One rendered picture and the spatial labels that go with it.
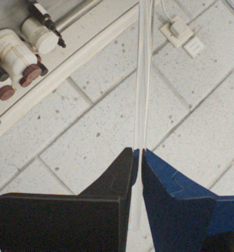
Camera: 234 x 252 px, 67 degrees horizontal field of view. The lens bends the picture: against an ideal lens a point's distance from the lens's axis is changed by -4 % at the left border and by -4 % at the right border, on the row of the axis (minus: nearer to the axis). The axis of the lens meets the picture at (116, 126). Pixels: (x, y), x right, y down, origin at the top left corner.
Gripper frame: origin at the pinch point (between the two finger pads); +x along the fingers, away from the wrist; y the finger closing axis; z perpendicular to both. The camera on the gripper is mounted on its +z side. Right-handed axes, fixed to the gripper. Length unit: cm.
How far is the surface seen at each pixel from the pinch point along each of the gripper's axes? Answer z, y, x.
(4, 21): 12.5, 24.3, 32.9
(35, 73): 2.1, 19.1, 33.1
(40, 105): -8, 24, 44
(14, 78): 0.7, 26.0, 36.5
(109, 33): 12, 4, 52
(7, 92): -1.5, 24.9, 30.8
